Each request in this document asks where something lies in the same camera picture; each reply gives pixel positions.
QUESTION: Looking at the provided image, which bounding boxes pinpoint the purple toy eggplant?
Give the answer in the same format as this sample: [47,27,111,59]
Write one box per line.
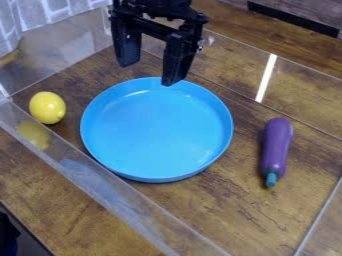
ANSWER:
[261,118,294,188]

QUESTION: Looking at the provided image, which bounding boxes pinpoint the yellow lemon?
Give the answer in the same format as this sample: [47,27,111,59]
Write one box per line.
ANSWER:
[30,91,67,125]

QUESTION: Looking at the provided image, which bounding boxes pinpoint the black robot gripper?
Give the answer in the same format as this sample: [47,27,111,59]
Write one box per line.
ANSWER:
[110,0,209,86]

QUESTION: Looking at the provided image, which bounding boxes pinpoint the white patterned curtain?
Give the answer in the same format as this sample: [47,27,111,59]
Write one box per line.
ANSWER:
[0,0,111,58]

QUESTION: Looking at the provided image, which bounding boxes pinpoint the blue round tray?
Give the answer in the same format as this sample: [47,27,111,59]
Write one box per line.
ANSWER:
[81,77,234,183]

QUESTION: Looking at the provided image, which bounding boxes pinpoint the clear acrylic enclosure wall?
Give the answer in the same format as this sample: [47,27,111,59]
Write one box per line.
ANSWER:
[0,0,342,256]

